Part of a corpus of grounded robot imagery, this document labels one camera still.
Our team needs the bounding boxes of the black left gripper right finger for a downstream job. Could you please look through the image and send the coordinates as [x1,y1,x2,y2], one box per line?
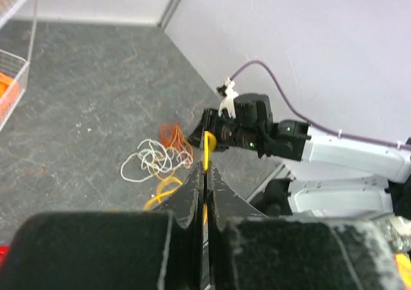
[207,163,405,289]

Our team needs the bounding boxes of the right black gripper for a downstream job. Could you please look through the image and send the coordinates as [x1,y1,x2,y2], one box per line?
[188,93,308,158]

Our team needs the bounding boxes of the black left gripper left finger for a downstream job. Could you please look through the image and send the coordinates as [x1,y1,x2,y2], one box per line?
[1,162,205,289]

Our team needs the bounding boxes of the cable bundle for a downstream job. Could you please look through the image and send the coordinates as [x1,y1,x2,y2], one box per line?
[120,121,195,184]

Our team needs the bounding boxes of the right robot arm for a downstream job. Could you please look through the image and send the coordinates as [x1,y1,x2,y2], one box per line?
[188,94,410,289]

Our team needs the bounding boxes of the red compartment bin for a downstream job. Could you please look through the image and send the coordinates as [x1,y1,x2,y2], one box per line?
[0,245,10,267]

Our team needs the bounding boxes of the orange yellow snack boxes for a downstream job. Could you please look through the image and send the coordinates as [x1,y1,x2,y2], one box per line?
[1,73,19,120]

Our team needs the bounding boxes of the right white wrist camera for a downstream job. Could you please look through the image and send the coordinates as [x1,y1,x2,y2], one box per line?
[216,77,238,119]

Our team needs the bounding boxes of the white wire shelf rack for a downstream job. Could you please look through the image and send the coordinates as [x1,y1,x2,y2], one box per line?
[1,0,39,128]

